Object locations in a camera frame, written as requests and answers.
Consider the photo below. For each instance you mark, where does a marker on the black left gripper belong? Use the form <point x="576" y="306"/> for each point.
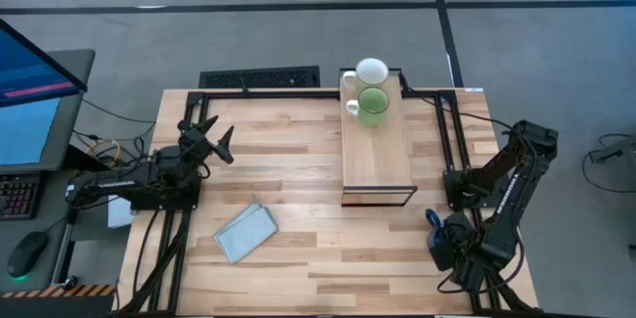
<point x="196" y="141"/>

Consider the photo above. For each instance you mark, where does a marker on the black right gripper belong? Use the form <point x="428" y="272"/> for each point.
<point x="457" y="241"/>

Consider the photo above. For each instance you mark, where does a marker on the pale mug with white inside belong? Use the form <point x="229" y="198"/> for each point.
<point x="371" y="72"/>

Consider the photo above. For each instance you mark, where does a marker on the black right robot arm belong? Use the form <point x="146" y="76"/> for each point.
<point x="512" y="194"/>

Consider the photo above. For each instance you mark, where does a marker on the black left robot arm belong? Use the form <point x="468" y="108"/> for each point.
<point x="129" y="181"/>

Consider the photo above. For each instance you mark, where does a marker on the grey folded cloth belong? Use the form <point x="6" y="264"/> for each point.
<point x="246" y="232"/>

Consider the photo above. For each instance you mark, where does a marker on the white paper sheet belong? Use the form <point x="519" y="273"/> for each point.
<point x="118" y="213"/>

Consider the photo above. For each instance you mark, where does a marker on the grey-framed computer monitor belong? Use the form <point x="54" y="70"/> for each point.
<point x="69" y="129"/>

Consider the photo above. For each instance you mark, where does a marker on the grey side desk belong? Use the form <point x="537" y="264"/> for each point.
<point x="54" y="238"/>

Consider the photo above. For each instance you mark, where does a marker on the black-framed computer monitor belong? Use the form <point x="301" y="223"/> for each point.
<point x="30" y="74"/>

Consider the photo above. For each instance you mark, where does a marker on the black computer keyboard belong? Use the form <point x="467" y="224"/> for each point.
<point x="17" y="196"/>

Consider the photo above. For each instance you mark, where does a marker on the orange black hazard tape strip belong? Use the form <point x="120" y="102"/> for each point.
<point x="59" y="290"/>

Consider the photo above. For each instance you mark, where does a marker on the black computer mouse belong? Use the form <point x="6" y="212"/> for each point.
<point x="26" y="253"/>

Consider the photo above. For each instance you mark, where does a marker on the black aluminium table frame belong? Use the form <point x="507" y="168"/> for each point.
<point x="268" y="94"/>

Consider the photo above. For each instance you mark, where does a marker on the wooden shelf with black frame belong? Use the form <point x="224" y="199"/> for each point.
<point x="375" y="159"/>

